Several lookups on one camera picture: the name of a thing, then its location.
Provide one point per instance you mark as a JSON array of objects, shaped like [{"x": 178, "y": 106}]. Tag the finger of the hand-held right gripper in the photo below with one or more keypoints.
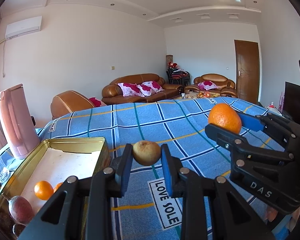
[
  {"x": 250, "y": 122},
  {"x": 222, "y": 136}
]

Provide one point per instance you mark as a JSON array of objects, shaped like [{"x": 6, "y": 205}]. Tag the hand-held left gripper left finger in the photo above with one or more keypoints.
[{"x": 125, "y": 170}]

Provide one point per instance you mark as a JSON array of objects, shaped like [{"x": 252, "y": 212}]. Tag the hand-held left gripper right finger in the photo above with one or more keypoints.
[{"x": 168, "y": 175}]

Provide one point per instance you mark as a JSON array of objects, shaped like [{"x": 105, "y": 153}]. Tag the orange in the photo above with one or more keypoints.
[
  {"x": 43, "y": 190},
  {"x": 57, "y": 187},
  {"x": 225, "y": 117}
]

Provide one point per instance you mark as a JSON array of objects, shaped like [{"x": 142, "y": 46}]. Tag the large yellow fruit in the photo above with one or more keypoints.
[{"x": 146, "y": 153}]

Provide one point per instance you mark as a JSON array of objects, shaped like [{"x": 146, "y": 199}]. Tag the gold metal tin box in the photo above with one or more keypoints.
[{"x": 72, "y": 160}]

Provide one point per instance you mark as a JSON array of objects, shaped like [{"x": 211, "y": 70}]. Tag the dark dried fruit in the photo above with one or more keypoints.
[
  {"x": 18, "y": 229},
  {"x": 5, "y": 220}
]

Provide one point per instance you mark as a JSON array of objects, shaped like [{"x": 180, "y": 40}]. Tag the person's right hand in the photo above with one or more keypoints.
[{"x": 272, "y": 213}]

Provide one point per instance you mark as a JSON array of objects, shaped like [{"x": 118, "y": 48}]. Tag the brown leather armchair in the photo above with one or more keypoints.
[
  {"x": 227, "y": 90},
  {"x": 70, "y": 103}
]

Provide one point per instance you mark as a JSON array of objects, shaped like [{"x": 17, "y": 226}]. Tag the cluttered coffee table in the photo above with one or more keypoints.
[{"x": 202, "y": 95}]

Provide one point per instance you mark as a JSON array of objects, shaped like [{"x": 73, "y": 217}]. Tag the black television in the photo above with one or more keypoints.
[{"x": 292, "y": 102}]

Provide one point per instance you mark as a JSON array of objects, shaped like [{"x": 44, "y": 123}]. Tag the brown wooden door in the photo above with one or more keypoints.
[{"x": 247, "y": 72}]

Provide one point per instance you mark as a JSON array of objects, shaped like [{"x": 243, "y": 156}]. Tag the blue plaid tablecloth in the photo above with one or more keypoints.
[{"x": 140, "y": 120}]

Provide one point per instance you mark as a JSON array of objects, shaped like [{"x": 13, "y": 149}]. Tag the floral pillow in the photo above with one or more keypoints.
[
  {"x": 128, "y": 89},
  {"x": 150, "y": 88},
  {"x": 208, "y": 85}
]

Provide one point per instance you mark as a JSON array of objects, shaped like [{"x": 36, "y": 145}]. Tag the red pillow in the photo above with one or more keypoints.
[{"x": 97, "y": 102}]

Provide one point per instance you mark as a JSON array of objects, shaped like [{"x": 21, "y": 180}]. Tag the stacked black chairs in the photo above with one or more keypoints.
[{"x": 178, "y": 77}]

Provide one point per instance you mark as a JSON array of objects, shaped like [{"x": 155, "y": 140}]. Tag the brown leather sofa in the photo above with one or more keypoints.
[{"x": 110, "y": 92}]

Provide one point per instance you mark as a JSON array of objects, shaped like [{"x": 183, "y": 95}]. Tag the red plush toys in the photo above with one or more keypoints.
[{"x": 174, "y": 65}]

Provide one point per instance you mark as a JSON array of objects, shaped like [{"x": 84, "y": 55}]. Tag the tall patterned vase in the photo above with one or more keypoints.
[{"x": 169, "y": 58}]

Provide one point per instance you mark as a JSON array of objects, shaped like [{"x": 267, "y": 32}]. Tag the pink electric kettle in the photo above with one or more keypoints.
[{"x": 15, "y": 122}]

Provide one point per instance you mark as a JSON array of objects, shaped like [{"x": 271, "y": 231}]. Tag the white air conditioner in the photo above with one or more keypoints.
[{"x": 23, "y": 27}]

